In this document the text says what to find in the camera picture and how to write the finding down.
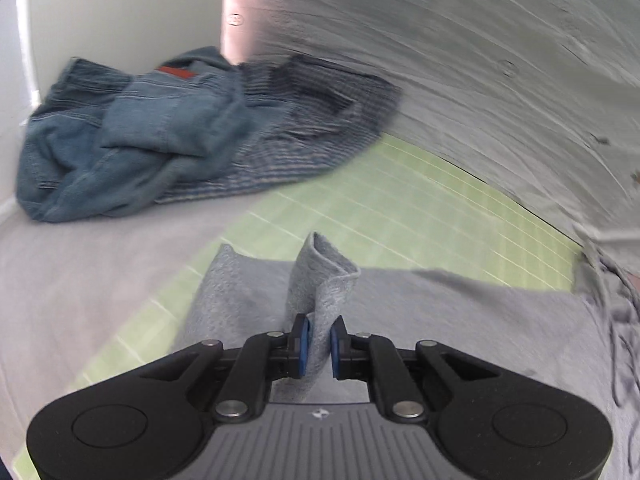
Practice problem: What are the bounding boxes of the blue plaid shirt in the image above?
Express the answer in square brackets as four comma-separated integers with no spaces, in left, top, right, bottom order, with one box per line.
[155,55,403,206]

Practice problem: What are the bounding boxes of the green grid sheet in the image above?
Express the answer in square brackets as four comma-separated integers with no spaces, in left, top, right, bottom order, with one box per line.
[10,137,586,476]

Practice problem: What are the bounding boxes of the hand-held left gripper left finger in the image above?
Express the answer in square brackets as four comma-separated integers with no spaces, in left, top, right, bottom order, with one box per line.
[132,314,312,422]

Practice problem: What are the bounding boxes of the grey zip hoodie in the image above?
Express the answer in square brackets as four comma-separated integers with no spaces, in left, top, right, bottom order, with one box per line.
[170,232,640,480]

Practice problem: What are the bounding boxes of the white bed sheet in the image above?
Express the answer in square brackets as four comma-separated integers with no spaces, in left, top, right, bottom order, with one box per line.
[0,170,281,461]

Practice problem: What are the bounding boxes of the grey carrot printed sheet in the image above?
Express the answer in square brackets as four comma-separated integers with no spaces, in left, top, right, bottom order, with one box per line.
[220,0,640,281]

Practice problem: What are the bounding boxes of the blue denim jeans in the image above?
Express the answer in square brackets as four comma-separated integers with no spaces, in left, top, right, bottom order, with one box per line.
[15,46,253,223]

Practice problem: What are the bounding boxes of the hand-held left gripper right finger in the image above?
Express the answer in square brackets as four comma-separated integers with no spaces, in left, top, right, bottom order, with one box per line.
[330,315,501,423]

